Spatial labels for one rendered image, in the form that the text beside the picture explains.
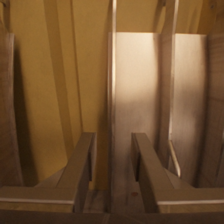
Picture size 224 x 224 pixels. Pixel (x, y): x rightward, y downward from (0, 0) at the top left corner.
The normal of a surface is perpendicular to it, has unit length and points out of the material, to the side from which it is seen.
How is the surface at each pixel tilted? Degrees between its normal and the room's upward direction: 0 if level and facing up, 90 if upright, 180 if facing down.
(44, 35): 90
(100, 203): 90
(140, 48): 61
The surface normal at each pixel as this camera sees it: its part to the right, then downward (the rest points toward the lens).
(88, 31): 0.00, 0.46
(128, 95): 0.00, 0.08
